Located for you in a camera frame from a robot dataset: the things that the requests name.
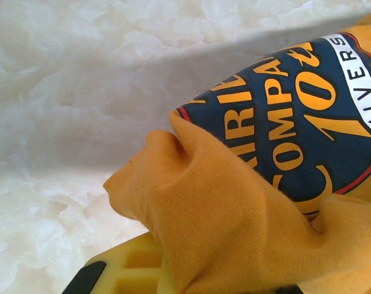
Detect orange t-shirt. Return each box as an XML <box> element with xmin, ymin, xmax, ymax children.
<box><xmin>102</xmin><ymin>13</ymin><xmax>371</xmax><ymax>294</ymax></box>

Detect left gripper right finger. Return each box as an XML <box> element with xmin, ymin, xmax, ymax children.
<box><xmin>275</xmin><ymin>284</ymin><xmax>304</xmax><ymax>294</ymax></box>

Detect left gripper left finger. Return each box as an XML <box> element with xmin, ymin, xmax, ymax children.
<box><xmin>62</xmin><ymin>232</ymin><xmax>182</xmax><ymax>294</ymax></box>

